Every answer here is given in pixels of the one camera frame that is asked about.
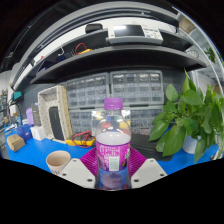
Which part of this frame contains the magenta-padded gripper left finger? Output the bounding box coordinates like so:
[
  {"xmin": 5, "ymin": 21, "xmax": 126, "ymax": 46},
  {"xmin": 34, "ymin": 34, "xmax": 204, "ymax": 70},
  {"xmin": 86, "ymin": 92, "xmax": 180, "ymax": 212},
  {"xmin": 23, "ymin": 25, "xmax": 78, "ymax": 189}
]
[{"xmin": 59, "ymin": 147, "xmax": 100, "ymax": 190}]

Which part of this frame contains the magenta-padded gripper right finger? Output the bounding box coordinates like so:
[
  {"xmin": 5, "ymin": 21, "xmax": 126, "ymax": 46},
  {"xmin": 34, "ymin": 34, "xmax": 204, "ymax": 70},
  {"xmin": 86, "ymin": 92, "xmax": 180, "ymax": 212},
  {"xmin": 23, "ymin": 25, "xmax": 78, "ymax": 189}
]
[{"xmin": 127, "ymin": 147, "xmax": 168, "ymax": 190}]

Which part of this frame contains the clear purple-capped drink bottle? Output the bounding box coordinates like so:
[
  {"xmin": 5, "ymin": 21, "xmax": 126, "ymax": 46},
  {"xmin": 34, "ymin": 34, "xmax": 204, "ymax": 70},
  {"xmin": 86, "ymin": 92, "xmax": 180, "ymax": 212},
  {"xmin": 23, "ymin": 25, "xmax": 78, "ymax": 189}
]
[{"xmin": 95, "ymin": 97, "xmax": 132, "ymax": 192}]

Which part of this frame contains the beige mug with oval pattern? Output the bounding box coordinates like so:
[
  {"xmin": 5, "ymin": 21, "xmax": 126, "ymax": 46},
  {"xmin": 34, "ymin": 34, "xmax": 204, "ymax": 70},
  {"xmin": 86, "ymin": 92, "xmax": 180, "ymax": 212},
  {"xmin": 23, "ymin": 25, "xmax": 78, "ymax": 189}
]
[{"xmin": 45, "ymin": 150, "xmax": 72, "ymax": 176}]

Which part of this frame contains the flat black case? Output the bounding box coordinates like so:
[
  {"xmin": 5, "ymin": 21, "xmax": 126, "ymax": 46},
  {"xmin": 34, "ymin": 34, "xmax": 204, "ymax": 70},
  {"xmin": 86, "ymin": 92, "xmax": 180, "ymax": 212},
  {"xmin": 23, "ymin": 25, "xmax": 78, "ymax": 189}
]
[{"xmin": 129, "ymin": 133, "xmax": 174, "ymax": 162}]

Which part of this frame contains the yellow multimeter with red leads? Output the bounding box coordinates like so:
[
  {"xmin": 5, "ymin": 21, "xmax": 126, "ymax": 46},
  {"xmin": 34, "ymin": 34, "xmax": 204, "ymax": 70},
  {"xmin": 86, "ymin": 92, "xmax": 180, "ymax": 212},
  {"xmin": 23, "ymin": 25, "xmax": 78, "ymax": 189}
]
[{"xmin": 65, "ymin": 130, "xmax": 96, "ymax": 148}]

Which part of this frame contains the grey small-parts drawer cabinet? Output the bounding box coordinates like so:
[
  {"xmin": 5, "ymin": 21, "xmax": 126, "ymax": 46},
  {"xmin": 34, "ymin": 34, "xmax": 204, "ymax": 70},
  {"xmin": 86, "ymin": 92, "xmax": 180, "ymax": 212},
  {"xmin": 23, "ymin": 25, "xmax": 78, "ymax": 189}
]
[
  {"xmin": 68, "ymin": 109, "xmax": 101, "ymax": 136},
  {"xmin": 65, "ymin": 73, "xmax": 110, "ymax": 109},
  {"xmin": 129, "ymin": 106, "xmax": 164, "ymax": 136},
  {"xmin": 109, "ymin": 69, "xmax": 165, "ymax": 107}
]

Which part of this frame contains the black rectangular device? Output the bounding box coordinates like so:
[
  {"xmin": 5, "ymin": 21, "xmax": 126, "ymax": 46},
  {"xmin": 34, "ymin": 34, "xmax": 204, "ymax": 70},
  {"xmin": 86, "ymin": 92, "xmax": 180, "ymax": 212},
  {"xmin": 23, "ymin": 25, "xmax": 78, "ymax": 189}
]
[{"xmin": 48, "ymin": 105, "xmax": 66, "ymax": 142}]

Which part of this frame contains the small white box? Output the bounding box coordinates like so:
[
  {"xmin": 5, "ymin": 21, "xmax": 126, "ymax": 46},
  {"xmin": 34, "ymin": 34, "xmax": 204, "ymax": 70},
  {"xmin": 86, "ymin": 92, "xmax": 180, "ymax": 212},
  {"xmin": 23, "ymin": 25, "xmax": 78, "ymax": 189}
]
[{"xmin": 30, "ymin": 124, "xmax": 46, "ymax": 142}]

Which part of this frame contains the green leafy potted plant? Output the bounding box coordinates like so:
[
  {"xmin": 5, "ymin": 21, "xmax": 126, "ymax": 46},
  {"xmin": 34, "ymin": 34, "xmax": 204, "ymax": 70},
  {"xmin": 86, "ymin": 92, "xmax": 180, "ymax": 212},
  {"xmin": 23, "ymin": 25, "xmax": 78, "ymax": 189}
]
[{"xmin": 148, "ymin": 69, "xmax": 224, "ymax": 164}]

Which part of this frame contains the blue box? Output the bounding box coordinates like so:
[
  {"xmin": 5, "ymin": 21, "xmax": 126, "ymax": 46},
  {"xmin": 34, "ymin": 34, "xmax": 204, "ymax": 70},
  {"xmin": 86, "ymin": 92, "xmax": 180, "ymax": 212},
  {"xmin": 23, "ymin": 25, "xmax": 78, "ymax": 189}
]
[{"xmin": 16, "ymin": 123, "xmax": 33, "ymax": 143}]

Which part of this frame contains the white perforated basket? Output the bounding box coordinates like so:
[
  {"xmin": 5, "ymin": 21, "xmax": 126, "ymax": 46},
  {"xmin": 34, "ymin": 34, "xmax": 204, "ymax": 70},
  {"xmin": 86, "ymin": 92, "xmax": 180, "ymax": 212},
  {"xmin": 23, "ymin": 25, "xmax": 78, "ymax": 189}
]
[{"xmin": 37, "ymin": 85, "xmax": 73, "ymax": 144}]

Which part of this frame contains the brown cardboard box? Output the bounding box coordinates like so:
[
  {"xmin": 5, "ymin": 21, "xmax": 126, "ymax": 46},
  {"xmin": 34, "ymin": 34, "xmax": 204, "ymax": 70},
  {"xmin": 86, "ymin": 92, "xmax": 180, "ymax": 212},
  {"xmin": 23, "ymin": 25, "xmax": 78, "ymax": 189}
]
[{"xmin": 6, "ymin": 133, "xmax": 26, "ymax": 153}]

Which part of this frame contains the dark grey box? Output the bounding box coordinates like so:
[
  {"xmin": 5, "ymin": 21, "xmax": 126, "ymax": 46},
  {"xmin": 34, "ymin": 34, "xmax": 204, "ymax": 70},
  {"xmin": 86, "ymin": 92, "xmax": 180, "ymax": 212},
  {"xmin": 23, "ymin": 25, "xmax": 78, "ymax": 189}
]
[{"xmin": 31, "ymin": 103, "xmax": 43, "ymax": 127}]

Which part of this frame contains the purple packet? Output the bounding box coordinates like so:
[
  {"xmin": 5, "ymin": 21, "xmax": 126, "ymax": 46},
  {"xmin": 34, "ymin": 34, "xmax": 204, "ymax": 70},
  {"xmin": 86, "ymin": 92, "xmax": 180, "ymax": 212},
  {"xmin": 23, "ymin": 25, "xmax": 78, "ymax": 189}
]
[{"xmin": 25, "ymin": 107, "xmax": 35, "ymax": 126}]

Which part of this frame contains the dark workbench shelf unit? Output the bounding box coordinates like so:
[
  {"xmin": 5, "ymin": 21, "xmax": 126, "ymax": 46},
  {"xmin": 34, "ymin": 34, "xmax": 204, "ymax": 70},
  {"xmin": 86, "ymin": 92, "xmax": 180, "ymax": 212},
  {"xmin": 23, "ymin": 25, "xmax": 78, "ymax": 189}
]
[{"xmin": 11, "ymin": 1, "xmax": 208, "ymax": 86}]

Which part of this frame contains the white metal rack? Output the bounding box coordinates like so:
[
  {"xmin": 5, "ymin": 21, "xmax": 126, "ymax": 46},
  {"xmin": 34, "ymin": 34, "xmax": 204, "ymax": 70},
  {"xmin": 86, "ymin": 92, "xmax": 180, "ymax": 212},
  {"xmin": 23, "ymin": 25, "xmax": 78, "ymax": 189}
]
[{"xmin": 176, "ymin": 6, "xmax": 224, "ymax": 98}]

